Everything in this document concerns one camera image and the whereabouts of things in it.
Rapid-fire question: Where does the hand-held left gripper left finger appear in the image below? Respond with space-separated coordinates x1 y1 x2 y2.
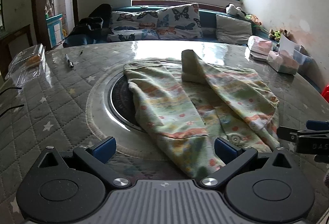
32 136 131 188

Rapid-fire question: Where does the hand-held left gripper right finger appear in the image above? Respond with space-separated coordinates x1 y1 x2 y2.
200 137 299 188

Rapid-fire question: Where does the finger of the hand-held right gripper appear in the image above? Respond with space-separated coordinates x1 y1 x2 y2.
306 120 329 131
277 126 299 141

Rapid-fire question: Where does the pastel patterned baby garment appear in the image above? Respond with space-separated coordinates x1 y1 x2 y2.
124 49 280 180

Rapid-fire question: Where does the round black hot plate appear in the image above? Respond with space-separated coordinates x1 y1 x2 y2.
110 75 155 132

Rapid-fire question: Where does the blue tinted plastic container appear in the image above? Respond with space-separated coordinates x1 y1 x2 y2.
293 44 313 65

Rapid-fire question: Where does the flat white box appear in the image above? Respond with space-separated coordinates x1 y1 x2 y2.
250 50 270 61

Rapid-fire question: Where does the white paper sheet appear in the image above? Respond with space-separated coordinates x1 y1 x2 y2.
279 33 296 55

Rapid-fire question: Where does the pink and white tissue packet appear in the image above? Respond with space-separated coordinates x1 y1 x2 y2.
247 35 274 54

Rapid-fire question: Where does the black marker pen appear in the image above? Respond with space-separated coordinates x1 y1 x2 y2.
65 53 75 69

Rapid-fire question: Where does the green and brown plush toy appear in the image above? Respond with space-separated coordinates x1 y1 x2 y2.
268 29 288 42

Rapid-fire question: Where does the clear plastic clamshell container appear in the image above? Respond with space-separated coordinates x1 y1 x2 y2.
5 43 47 85

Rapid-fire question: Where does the grey pillow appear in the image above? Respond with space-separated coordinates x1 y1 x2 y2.
215 14 253 46

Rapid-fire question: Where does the colourful plush toy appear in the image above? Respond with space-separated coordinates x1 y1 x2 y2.
244 13 262 26

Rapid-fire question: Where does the wide butterfly print cushion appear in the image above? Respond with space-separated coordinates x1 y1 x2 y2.
106 9 160 43

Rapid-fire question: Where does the black clothing pile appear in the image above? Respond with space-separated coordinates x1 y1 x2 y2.
70 4 112 37

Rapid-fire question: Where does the blue and white cabinet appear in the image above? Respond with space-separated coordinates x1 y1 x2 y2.
45 13 65 48

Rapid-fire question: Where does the teal sofa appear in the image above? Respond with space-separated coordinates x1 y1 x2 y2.
63 4 283 48

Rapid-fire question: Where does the black and white plush toy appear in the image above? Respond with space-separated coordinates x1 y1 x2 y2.
225 3 246 18

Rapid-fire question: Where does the square butterfly print cushion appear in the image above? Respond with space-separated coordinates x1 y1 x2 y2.
156 3 204 40

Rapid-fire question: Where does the thin black cable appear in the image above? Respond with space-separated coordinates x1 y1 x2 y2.
0 87 23 94
0 104 25 117

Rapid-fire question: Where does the dark wooden door frame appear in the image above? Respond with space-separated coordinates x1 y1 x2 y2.
30 0 79 53

